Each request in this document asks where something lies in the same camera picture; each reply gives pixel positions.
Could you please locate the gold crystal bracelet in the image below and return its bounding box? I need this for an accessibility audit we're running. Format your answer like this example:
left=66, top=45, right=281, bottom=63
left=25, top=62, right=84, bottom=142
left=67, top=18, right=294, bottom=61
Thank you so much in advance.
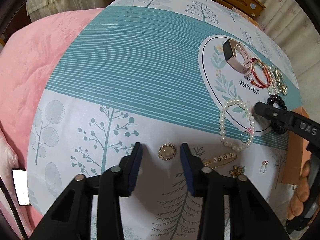
left=272, top=65, right=289, bottom=96

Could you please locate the pink quilted bedspread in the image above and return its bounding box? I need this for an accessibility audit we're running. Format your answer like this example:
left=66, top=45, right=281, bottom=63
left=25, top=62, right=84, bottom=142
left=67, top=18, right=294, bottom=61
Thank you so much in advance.
left=1, top=8, right=106, bottom=237

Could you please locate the smartphone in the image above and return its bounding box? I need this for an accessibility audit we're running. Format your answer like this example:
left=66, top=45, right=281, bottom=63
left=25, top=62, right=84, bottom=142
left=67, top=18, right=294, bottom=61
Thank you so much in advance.
left=12, top=168, right=31, bottom=206

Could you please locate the right hand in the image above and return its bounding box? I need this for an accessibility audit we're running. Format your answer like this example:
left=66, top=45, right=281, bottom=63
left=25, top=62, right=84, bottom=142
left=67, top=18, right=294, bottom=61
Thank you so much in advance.
left=287, top=160, right=310, bottom=220

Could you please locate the black bead bracelet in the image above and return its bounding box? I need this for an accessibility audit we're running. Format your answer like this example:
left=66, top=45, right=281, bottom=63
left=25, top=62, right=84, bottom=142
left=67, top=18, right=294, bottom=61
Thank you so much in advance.
left=266, top=94, right=288, bottom=135

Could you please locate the white floral curtain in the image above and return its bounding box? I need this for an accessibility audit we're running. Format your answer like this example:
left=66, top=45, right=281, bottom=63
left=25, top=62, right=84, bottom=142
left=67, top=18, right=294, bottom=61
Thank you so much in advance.
left=256, top=0, right=319, bottom=122

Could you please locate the large white pearl bracelet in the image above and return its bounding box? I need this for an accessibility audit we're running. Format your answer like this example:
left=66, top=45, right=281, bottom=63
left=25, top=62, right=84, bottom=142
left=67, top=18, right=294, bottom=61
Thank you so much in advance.
left=218, top=98, right=256, bottom=153

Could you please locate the white pillow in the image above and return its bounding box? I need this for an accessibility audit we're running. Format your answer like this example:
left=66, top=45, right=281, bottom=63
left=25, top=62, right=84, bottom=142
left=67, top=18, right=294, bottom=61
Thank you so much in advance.
left=0, top=131, right=18, bottom=182

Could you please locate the red string bracelet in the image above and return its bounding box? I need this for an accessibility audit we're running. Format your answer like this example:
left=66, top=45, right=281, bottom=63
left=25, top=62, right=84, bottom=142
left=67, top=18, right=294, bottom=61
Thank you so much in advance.
left=250, top=57, right=272, bottom=90

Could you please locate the small white pearl bracelet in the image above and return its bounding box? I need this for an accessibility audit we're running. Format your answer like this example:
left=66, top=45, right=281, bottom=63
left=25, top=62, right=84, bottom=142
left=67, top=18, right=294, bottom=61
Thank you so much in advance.
left=265, top=63, right=281, bottom=95

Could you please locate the silver ring pink flower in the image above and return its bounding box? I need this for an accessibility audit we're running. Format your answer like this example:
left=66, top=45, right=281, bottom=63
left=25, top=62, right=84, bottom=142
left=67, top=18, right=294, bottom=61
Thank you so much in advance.
left=240, top=127, right=254, bottom=144

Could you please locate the silver ring red stone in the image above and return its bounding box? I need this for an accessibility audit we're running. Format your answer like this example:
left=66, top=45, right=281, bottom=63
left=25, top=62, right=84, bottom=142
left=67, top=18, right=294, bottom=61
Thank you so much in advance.
left=260, top=160, right=268, bottom=174

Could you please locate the round gold pearl brooch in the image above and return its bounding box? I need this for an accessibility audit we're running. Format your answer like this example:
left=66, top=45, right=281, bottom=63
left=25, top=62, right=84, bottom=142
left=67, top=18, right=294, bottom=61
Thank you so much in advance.
left=158, top=143, right=177, bottom=161

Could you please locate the teal white tree tablecloth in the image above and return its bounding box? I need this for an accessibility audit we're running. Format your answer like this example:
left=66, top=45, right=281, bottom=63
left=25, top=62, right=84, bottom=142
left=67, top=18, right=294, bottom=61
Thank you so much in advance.
left=79, top=0, right=302, bottom=239

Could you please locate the gold pearl pin brooch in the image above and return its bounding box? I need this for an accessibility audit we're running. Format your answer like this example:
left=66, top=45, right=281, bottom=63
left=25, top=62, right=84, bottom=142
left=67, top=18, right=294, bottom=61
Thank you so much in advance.
left=203, top=153, right=238, bottom=168

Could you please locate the pink smartwatch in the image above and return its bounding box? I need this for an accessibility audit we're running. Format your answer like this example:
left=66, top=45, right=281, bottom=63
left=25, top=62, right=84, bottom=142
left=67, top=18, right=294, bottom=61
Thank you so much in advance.
left=222, top=39, right=253, bottom=75

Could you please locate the pink jewelry box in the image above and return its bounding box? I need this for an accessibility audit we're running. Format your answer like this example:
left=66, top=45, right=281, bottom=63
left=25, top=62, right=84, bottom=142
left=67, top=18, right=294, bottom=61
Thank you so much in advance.
left=281, top=106, right=313, bottom=185

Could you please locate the gold flower brooch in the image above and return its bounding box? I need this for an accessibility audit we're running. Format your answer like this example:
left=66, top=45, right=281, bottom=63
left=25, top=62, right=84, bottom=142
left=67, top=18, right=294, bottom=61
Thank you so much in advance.
left=229, top=165, right=245, bottom=178

